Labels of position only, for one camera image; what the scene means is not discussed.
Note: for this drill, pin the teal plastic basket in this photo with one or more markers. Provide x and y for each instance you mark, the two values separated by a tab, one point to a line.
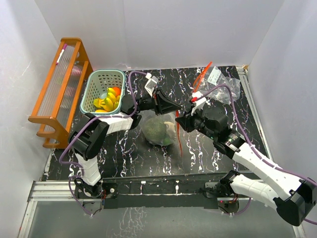
98	83

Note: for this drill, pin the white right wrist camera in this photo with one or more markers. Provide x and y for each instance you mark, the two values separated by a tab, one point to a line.
197	100

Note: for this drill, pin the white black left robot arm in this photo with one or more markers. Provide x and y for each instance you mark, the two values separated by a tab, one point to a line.
88	137

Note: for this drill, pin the fake yellow bell pepper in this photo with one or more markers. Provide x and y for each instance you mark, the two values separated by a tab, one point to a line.
98	103

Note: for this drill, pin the orange wooden rack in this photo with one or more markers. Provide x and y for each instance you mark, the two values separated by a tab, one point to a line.
58	99

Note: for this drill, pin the clear zip bag with fruit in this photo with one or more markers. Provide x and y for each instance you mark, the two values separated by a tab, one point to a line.
211	77

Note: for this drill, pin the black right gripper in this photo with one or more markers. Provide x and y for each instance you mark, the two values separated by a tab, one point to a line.
187	120

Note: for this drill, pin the fake banana bunch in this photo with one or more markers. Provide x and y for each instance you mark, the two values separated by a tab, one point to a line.
110	101

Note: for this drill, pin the fake green netted melon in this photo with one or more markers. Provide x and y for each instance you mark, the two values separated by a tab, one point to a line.
154	130

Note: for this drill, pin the fake orange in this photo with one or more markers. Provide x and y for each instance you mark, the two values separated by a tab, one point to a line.
116	91

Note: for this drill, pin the fake white mushroom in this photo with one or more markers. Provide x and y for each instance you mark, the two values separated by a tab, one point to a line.
170	130

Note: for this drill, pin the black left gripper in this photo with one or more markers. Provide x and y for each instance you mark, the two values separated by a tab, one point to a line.
162	104

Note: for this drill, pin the aluminium frame rail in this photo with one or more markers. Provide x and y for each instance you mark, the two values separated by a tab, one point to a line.
148	207

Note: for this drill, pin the fake green cucumber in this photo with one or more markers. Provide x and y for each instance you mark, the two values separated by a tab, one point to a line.
167	141

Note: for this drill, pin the clear zip bag with vegetables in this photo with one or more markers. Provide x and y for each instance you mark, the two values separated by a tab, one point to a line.
166	117

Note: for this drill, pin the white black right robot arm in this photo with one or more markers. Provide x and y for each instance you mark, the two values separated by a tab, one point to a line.
292	196

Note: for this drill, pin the pink white marker pen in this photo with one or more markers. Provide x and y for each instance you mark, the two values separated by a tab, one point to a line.
61	53

